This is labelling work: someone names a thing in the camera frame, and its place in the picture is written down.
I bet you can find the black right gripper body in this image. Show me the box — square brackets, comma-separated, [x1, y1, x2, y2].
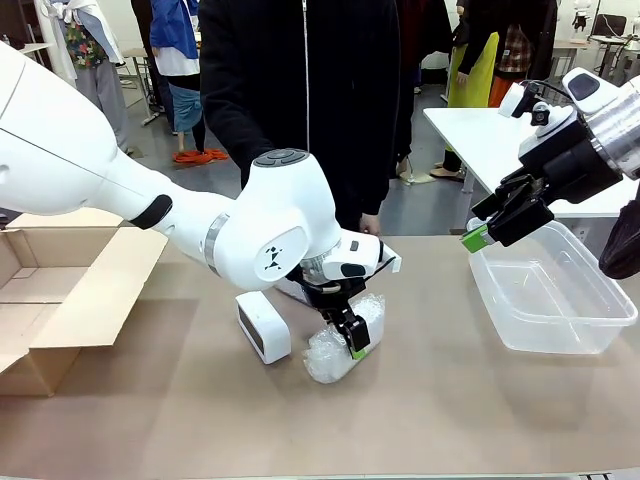
[518, 107, 624, 206]

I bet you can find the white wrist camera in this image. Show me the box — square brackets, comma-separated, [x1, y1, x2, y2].
[498, 82, 581, 141]
[377, 241, 404, 275]

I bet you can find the clear plastic container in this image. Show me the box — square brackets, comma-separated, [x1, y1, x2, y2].
[467, 217, 640, 355]

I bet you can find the unwrapped white clock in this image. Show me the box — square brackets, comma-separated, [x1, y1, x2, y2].
[235, 291, 293, 365]

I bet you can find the open cardboard box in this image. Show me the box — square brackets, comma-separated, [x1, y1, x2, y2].
[0, 209, 170, 399]

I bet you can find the person torso black jacket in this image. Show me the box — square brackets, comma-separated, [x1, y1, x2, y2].
[198, 0, 416, 236]

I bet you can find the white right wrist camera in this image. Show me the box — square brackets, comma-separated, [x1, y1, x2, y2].
[498, 82, 581, 141]

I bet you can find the bubble-wrapped white clock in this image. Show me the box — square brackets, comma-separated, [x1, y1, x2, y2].
[303, 294, 387, 385]

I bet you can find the black fabric bundle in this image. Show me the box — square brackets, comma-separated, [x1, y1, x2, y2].
[598, 197, 640, 280]

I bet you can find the orange floor item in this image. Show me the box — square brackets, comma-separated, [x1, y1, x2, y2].
[173, 147, 230, 165]

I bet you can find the person right forearm black sleeve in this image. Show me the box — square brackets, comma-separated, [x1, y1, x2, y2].
[202, 94, 274, 169]

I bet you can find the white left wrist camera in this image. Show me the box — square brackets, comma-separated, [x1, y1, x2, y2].
[377, 241, 404, 275]

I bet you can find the bystander in floral shirt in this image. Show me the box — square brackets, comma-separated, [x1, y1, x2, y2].
[42, 0, 136, 156]

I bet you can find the person left forearm black sleeve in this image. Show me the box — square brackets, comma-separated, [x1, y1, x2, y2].
[355, 119, 402, 219]

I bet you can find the bystander in blue jacket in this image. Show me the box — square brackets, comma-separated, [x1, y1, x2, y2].
[149, 0, 206, 151]

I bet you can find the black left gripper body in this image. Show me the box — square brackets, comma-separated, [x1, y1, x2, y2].
[298, 267, 371, 321]

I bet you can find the black camera cable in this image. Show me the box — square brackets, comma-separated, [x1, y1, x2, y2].
[522, 78, 569, 96]

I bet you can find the bystander in plaid shirt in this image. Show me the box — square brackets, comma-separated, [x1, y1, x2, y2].
[487, 0, 557, 109]

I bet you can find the bystander in yellow apron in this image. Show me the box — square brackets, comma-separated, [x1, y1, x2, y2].
[430, 0, 501, 182]

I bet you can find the white table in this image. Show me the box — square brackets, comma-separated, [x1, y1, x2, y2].
[423, 106, 640, 220]

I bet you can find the grey background desk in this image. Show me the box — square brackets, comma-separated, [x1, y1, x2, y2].
[119, 47, 162, 126]

